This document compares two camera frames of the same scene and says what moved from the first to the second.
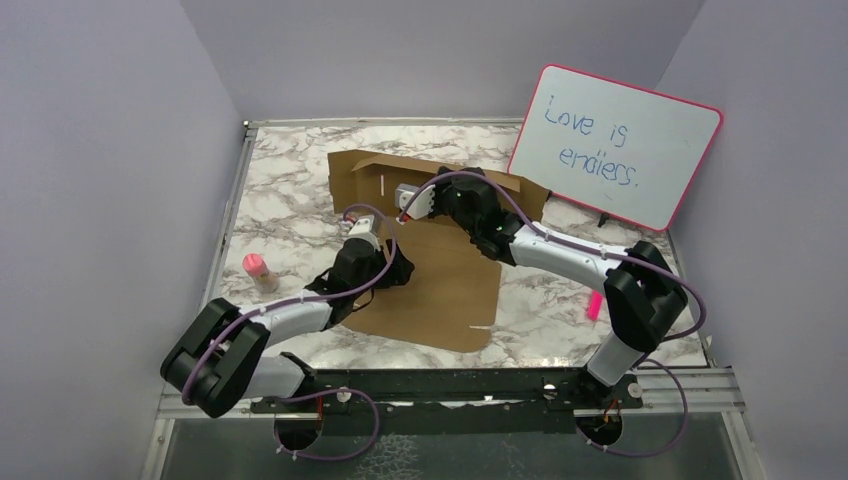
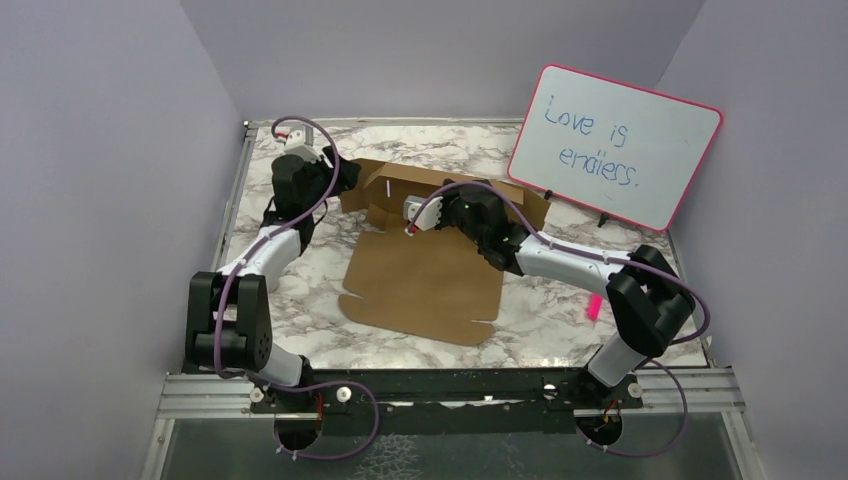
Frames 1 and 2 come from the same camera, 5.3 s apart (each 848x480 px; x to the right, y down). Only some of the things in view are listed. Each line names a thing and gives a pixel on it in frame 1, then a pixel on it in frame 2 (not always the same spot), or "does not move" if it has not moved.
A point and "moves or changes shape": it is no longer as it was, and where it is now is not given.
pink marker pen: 595,305 does not move
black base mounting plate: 327,390 does not move
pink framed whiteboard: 613,147 does not move
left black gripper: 400,273 → 346,178
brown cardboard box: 452,297 moves or changes shape
